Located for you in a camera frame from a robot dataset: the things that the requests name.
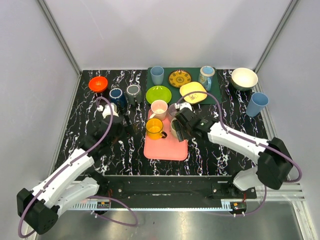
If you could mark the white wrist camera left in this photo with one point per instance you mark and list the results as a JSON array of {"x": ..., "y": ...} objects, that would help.
[{"x": 107, "y": 110}]

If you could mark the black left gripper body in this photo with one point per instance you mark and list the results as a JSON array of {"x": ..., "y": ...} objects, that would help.
[{"x": 122, "y": 115}]

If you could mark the pink plastic tray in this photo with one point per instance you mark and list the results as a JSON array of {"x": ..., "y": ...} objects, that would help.
[{"x": 168, "y": 148}]

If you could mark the orange plastic bowl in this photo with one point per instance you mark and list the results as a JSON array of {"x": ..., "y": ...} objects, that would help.
[{"x": 98, "y": 84}]

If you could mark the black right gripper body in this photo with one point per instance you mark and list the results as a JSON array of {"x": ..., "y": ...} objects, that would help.
[{"x": 189, "y": 130}]

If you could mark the light green ceramic mug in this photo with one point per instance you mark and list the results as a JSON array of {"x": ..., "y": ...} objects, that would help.
[{"x": 174, "y": 128}]

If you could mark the light blue cup on mat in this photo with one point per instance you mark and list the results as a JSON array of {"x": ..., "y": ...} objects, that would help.
[{"x": 157, "y": 75}]

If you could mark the yellow glass mug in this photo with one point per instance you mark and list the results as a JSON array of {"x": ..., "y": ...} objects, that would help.
[{"x": 155, "y": 129}]

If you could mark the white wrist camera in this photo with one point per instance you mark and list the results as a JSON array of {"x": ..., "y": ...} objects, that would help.
[
  {"x": 107, "y": 110},
  {"x": 183, "y": 105}
]

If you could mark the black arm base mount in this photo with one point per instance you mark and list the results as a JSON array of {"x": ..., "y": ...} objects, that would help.
[{"x": 216, "y": 187}]

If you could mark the grey ceramic mug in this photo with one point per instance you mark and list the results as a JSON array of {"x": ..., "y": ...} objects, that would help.
[{"x": 134, "y": 94}]

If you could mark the white floral ceramic bowl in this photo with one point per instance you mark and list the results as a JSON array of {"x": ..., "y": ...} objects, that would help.
[{"x": 244, "y": 79}]

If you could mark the yellow square plate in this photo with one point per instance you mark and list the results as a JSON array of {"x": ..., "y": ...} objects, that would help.
[{"x": 194, "y": 88}]

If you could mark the pink ceramic mug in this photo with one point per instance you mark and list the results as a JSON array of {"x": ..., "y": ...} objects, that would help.
[{"x": 159, "y": 110}]

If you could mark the purple translucent cup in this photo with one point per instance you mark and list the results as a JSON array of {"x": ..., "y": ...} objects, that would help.
[{"x": 172, "y": 111}]

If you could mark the light blue patterned mug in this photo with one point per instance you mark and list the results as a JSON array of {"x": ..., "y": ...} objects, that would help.
[{"x": 205, "y": 78}]

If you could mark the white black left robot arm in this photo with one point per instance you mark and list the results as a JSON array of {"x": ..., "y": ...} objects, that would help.
[{"x": 76, "y": 179}]

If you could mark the lime green plate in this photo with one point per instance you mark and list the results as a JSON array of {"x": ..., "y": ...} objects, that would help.
[{"x": 158, "y": 92}]

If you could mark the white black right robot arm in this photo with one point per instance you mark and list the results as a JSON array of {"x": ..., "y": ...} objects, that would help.
[{"x": 270, "y": 156}]

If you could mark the dark blue ceramic mug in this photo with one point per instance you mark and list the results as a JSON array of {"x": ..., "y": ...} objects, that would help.
[{"x": 117, "y": 97}]

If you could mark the yellow black patterned saucer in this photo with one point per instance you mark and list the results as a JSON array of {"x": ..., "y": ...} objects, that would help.
[{"x": 179, "y": 78}]

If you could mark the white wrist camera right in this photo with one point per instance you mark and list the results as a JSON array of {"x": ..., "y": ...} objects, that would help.
[{"x": 183, "y": 105}]

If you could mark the light blue plastic cup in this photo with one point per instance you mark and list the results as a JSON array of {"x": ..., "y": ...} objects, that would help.
[{"x": 256, "y": 104}]

